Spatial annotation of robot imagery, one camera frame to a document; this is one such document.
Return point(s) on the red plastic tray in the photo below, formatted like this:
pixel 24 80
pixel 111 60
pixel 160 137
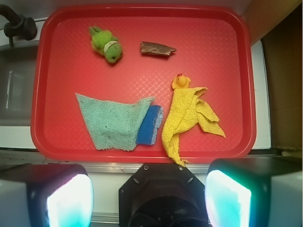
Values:
pixel 213 49

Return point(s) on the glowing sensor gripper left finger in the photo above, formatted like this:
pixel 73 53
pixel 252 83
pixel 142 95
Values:
pixel 46 195

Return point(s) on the green plush turtle toy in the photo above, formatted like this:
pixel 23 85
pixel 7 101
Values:
pixel 106 44

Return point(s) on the yellow knitted cloth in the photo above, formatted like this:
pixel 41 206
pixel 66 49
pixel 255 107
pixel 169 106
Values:
pixel 187 110

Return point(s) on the yellow rubber duck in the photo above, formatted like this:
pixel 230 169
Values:
pixel 180 81

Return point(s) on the brown wood chip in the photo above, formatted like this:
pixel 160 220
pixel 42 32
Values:
pixel 149 48

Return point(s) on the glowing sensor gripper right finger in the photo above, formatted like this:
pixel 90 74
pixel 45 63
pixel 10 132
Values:
pixel 255 192

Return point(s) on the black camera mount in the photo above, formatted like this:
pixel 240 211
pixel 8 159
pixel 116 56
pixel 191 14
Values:
pixel 162 195

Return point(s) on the teal terry cloth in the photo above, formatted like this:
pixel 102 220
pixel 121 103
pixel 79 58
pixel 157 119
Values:
pixel 113 124

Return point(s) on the blue sponge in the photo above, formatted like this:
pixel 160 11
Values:
pixel 148 130

